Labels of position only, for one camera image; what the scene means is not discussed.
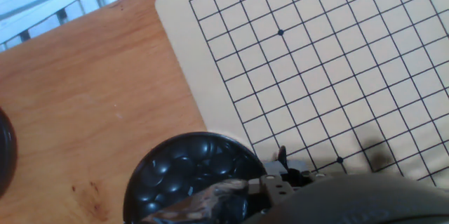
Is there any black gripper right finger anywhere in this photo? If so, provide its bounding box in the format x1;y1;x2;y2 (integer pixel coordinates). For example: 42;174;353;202
289;160;327;187

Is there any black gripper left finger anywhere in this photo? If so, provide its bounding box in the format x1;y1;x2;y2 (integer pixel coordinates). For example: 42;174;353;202
247;161;292;214

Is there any beige go board mat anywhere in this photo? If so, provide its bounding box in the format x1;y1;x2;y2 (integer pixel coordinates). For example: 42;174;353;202
154;0;449;188

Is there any black bowl of go stones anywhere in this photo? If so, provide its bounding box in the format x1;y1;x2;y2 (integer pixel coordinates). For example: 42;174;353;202
122;131;267;224

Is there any black round bowl lid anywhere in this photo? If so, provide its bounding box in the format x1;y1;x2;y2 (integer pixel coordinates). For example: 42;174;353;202
0;107;18;199

